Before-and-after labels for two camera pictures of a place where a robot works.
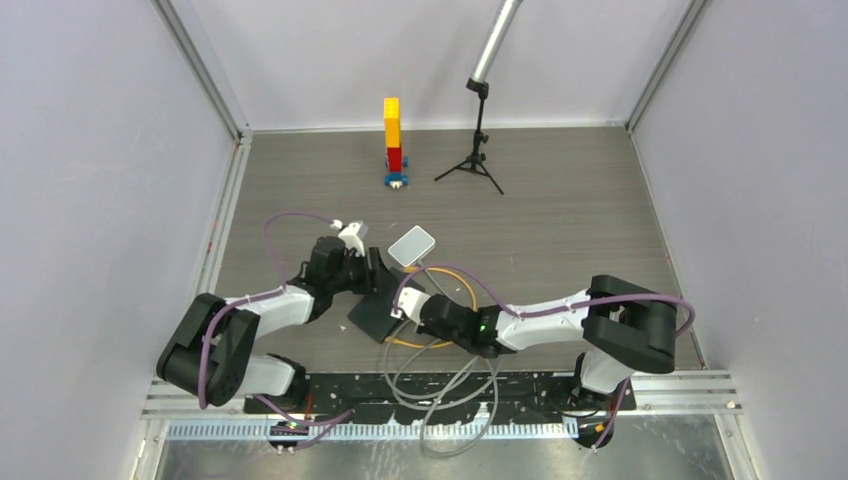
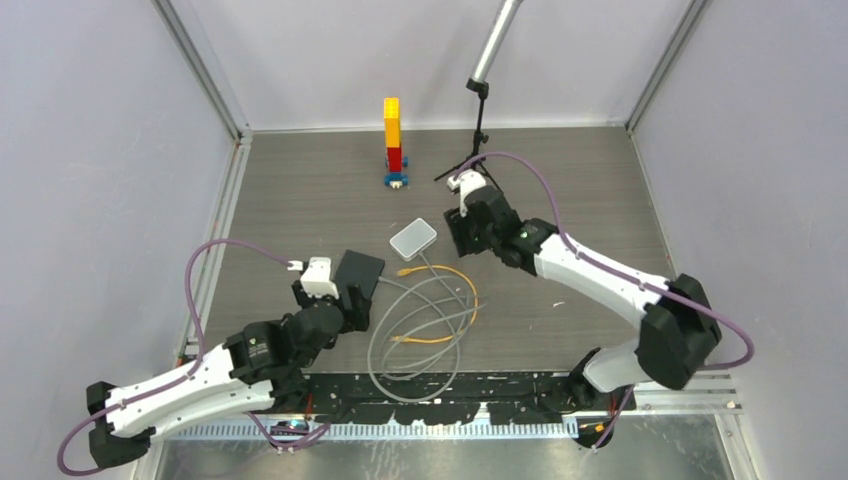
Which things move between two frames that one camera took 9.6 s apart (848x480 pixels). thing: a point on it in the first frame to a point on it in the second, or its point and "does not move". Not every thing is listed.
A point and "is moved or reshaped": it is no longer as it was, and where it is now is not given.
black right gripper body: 463,341 to 467,237
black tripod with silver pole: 478,81 does not move
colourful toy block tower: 395,162 does not move
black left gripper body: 356,275 to 356,316
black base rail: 424,396 does not move
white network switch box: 412,247 is moved or reshaped
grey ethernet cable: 442,407 to 400,343
